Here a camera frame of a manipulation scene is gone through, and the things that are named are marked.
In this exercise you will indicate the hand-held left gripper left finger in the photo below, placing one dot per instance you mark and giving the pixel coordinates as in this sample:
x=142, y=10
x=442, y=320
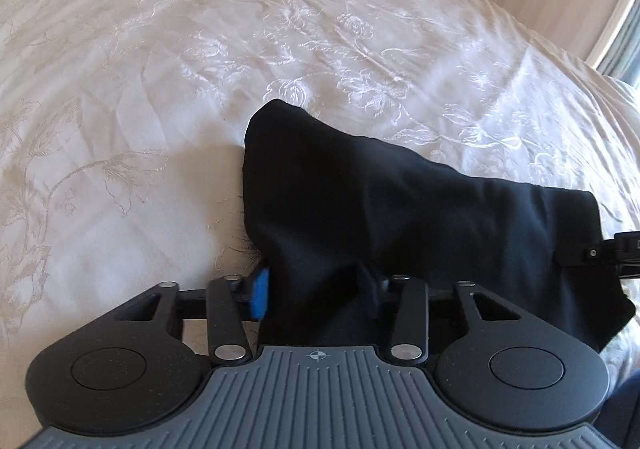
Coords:
x=260, y=296

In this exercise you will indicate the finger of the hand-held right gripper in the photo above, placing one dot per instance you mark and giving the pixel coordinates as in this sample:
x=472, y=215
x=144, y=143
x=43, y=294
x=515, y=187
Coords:
x=595, y=253

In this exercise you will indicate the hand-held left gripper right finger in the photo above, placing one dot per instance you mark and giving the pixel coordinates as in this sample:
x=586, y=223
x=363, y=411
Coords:
x=372, y=294

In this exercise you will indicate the black pants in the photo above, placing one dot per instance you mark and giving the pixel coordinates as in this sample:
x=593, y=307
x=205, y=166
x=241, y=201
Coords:
x=400, y=209

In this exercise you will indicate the person's blue clothing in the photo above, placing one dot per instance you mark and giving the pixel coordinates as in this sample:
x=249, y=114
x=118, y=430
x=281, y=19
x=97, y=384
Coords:
x=627, y=414

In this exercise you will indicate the window curtain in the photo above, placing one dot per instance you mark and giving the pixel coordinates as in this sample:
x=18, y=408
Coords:
x=625, y=61

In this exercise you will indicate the cream embroidered bedspread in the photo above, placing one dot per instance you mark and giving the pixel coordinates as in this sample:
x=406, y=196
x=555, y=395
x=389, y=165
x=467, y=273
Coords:
x=200, y=69

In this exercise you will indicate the white window frame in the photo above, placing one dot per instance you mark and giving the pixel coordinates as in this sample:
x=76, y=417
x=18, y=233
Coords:
x=607, y=24

